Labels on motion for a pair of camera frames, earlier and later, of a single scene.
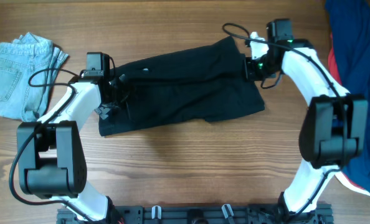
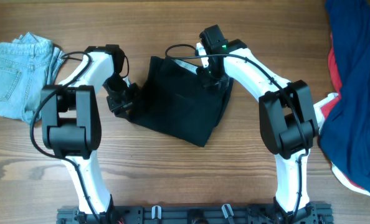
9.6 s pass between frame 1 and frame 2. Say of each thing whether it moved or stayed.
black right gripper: moved
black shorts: moved
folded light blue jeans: stayed
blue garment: stayed
